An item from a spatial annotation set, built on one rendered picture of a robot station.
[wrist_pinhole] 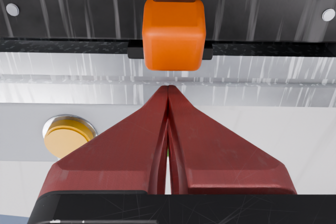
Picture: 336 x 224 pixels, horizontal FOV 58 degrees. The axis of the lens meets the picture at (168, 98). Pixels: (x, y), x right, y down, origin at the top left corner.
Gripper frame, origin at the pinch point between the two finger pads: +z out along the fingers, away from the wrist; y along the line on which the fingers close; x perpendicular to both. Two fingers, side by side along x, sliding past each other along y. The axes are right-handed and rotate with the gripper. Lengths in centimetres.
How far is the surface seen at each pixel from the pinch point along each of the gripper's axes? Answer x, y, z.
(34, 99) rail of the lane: 6.7, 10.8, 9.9
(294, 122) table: 17.5, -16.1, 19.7
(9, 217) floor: 168, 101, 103
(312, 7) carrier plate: -1.1, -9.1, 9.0
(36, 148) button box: 12.1, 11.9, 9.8
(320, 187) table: 30.0, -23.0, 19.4
